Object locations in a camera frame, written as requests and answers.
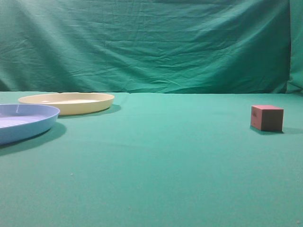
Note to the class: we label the pink cube block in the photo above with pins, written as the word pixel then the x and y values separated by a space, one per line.
pixel 267 118

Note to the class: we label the yellow plastic plate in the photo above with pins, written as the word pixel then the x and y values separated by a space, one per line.
pixel 72 103

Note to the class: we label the blue plastic plate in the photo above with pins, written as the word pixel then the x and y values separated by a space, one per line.
pixel 23 121

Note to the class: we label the green table cloth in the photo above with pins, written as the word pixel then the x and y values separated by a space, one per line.
pixel 159 160

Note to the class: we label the green backdrop cloth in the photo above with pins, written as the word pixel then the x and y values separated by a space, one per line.
pixel 152 46

